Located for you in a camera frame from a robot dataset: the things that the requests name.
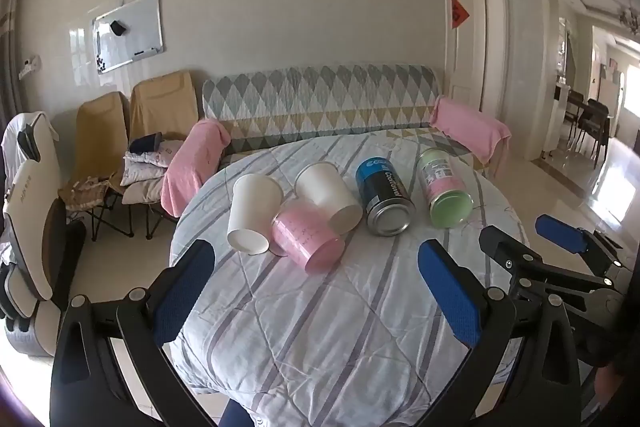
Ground dark dining chairs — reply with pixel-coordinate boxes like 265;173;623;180
565;90;612;167

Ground blue black metal cup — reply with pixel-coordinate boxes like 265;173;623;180
356;157;416;236

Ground far tan folding chair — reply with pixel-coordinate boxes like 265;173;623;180
129;70;198;239

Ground left white paper cup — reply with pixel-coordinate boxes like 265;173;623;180
227;173;283;255

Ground pink plastic cup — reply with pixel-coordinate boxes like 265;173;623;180
271;198;346;274

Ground green pink glass jar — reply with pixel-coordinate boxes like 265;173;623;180
418;147;473;229

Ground white paper cup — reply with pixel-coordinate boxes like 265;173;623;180
227;173;283;255
294;161;363;235

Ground tan folding chair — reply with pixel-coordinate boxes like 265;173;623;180
60;92;134;239
129;70;198;239

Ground white door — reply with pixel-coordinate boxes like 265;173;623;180
447;0;486;109

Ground chandelier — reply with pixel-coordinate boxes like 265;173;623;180
617;0;640;35

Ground red door decoration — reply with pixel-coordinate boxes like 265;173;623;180
451;0;470;29

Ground right pink towel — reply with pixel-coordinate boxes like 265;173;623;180
431;96;511;169

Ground striped quilt table cover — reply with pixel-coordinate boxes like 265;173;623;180
170;131;525;426

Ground pink towel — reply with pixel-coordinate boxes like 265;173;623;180
160;118;231;218
431;96;511;169

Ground pile of cushions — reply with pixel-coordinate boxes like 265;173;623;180
120;132;184;205

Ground diamond patterned sofa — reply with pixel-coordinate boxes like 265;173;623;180
202;64;490;176

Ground left pink towel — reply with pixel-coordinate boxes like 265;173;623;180
160;118;231;218

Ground near tan folding chair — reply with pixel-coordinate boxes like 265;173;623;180
60;92;134;239

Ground wall whiteboard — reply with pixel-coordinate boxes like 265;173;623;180
92;0;165;75

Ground right white paper cup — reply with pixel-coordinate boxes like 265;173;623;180
294;161;363;235

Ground white massage chair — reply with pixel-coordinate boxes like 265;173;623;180
1;112;87;358

